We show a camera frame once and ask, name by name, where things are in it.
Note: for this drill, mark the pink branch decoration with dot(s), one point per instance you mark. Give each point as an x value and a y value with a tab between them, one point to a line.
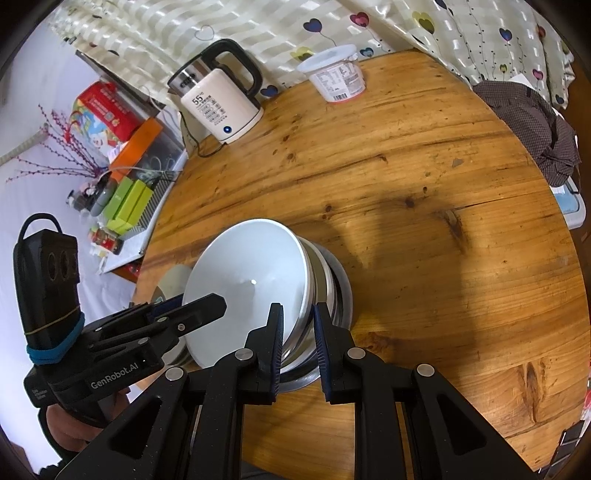
60	147

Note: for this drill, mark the clear plastic bin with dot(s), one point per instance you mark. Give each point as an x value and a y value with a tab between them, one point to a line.
161	159

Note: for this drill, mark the chevron patterned box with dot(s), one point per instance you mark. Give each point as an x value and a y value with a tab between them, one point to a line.
157	203

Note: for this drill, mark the dark striped object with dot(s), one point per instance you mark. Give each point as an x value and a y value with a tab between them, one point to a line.
572	443

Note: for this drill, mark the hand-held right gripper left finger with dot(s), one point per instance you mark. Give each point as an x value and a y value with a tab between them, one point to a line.
277	344

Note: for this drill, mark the orange container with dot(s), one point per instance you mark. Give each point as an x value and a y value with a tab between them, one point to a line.
143	138

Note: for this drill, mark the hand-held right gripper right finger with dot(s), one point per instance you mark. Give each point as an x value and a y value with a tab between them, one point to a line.
320	353

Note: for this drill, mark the small green plate blue print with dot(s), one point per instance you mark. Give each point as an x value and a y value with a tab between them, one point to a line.
175	279

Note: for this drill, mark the red labelled jar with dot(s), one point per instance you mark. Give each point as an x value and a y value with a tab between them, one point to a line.
107	241

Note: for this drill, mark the heart print curtain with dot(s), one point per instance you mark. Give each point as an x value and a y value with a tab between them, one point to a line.
277	27

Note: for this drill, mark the stainless steel bowl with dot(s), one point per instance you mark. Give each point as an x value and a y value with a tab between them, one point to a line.
340	295

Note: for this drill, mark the dark checked cloth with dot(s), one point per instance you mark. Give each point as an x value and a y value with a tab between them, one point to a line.
531	120

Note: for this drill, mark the dark green flat box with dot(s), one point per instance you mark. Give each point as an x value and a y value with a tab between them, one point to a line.
117	198

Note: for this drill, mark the white bowl blue stripe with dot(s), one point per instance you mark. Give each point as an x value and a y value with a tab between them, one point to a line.
249	258
314	281

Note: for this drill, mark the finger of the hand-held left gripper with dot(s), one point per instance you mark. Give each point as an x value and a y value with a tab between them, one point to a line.
194	316
127	323

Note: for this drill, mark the person's left hand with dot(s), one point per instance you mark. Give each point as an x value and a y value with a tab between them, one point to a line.
74	429

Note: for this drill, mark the red printed box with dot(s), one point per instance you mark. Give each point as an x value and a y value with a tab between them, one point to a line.
108	113

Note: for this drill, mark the white electric kettle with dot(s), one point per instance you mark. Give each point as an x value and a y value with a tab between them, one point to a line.
217	110

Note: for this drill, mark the white plastic container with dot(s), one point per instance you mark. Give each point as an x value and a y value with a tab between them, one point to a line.
569	205

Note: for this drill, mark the white plastic tub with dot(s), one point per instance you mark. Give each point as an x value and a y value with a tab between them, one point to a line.
339	78

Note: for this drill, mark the white shelf board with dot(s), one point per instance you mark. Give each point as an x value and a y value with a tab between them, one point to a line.
127	254

